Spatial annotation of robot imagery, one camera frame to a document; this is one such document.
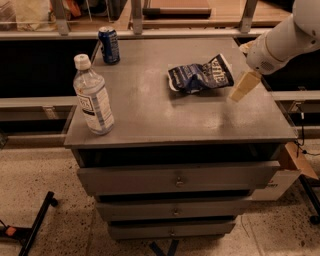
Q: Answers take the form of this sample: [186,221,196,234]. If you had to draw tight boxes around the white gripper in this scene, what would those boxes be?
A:
[229,32,284,102]

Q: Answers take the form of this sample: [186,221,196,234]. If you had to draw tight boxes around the blue chip bag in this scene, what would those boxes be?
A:
[167,54,234,94]

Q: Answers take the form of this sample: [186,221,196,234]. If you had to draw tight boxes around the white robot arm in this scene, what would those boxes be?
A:
[229,0,320,102]

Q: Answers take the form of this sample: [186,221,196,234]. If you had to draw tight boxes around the blue pepsi can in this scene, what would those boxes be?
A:
[98,26,120,65]

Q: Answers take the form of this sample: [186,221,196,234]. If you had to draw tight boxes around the cardboard box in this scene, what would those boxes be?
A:
[252,142,319,201]

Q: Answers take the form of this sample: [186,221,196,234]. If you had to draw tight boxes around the top grey drawer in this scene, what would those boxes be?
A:
[77,161,280,196]

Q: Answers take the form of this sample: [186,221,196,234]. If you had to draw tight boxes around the grey drawer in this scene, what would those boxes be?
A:
[77,161,280,196]
[96,197,251,221]
[108,220,235,240]

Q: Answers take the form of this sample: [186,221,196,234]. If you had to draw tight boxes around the grey drawer cabinet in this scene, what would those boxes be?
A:
[65,38,296,227]

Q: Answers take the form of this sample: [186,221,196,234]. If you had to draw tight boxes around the black stand leg right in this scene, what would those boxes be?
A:
[299,175,320,225]

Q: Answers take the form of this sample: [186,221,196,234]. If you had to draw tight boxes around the black stand leg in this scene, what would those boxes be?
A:
[0,190,59,256]
[299,175,320,225]

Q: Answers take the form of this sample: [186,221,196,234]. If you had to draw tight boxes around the clear plastic water bottle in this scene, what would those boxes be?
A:
[73,54,114,135]

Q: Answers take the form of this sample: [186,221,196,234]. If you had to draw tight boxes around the middle grey drawer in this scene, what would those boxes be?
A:
[96,197,251,221]

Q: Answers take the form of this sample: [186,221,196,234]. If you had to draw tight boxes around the bottom grey drawer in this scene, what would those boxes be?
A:
[108,220,235,240]

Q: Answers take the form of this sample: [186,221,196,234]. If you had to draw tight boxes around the black stand leg left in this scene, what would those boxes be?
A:
[0,190,59,256]

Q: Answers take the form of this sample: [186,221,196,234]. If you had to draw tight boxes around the black cable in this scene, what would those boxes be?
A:
[295,103,320,158]

